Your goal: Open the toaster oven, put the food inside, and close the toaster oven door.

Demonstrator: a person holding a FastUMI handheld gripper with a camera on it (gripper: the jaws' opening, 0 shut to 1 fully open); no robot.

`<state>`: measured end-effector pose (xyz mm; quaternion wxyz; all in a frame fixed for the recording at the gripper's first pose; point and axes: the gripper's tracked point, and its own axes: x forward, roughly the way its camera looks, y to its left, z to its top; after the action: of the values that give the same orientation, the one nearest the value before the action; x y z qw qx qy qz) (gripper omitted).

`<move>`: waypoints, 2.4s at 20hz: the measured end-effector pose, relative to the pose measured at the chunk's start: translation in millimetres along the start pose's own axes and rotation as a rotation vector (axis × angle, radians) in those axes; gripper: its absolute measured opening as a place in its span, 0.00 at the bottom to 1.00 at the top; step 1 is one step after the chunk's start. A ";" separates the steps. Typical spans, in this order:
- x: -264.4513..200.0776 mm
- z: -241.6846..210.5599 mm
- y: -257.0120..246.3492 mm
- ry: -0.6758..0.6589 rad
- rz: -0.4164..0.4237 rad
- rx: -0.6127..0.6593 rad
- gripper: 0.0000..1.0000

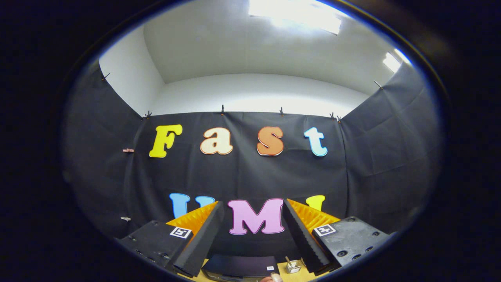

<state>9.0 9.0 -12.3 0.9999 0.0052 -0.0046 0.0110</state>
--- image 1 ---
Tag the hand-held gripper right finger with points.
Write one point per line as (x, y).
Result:
(303, 239)

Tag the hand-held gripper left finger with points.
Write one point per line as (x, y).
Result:
(203, 239)

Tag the row of black cloth clips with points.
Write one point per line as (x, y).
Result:
(222, 109)

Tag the black toaster oven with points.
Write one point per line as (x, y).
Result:
(238, 266)

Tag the large ceiling light panel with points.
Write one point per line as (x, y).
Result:
(297, 13)

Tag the small ceiling light panel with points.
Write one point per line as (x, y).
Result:
(394, 60)

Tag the black backdrop cloth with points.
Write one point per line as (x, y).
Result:
(242, 176)

